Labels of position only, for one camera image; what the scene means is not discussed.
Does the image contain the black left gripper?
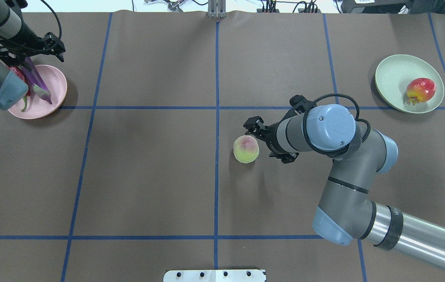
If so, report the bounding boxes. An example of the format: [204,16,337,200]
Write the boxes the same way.
[0,32,66,67]

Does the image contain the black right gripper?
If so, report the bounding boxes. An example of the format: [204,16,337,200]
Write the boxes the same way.
[243,116,299,164]

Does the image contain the green pink peach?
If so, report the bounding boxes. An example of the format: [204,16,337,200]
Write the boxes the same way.
[233,135,260,164]

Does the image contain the purple eggplant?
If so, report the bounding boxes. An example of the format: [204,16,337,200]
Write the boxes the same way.
[20,57,52,104]

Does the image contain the red yellow pomegranate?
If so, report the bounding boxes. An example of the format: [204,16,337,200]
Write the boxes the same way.
[406,78,437,106]

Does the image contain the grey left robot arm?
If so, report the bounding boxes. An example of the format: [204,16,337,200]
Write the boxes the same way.
[0,0,66,110]

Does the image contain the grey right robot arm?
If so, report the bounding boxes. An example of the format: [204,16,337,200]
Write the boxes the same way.
[243,102,445,270]

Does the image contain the pink plate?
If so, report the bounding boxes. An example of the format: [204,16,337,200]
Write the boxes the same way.
[7,65,68,119]

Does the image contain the green plate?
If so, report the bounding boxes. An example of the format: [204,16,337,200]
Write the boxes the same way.
[375,54,444,114]

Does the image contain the aluminium frame post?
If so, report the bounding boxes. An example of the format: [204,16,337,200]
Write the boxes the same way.
[208,0,227,18]

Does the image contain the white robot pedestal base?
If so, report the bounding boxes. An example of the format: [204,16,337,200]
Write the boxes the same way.
[163,269,267,282]

